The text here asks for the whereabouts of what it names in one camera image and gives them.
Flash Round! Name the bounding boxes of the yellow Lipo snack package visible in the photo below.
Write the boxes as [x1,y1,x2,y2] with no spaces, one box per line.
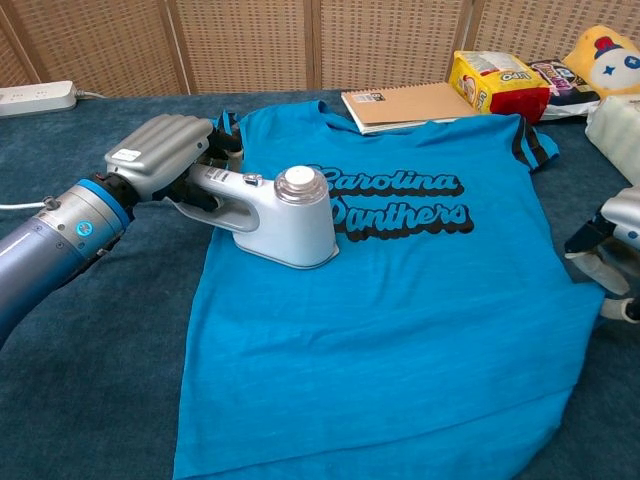
[448,49,552,125]

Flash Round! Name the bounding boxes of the brown spiral notebook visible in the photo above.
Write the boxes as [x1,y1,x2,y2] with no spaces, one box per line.
[341,81,481,136]

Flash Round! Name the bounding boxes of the white handheld steam iron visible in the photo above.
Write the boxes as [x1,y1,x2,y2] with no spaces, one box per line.
[162,162,340,271]

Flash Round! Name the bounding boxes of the long white tissue pack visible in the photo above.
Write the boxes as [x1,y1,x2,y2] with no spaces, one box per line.
[584,94,640,187]

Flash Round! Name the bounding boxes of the black purple snack bag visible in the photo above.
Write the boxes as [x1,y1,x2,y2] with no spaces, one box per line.
[528,58,601,122]

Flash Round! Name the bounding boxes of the yellow plush toy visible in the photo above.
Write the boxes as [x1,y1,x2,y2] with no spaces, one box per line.
[562,24,640,100]

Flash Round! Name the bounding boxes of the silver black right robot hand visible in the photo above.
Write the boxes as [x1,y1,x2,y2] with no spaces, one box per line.
[563,185,640,321]

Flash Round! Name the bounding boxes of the wicker folding screen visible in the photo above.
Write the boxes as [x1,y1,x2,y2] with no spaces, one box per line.
[0,0,640,99]

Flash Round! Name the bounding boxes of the white power strip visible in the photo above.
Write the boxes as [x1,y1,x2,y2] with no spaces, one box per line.
[0,80,79,119]

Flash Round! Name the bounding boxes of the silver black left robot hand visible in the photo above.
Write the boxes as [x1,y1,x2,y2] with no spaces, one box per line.
[102,113,245,212]

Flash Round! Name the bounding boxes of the blue Carolina Panthers t-shirt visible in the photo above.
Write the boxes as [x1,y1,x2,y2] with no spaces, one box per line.
[172,99,609,480]

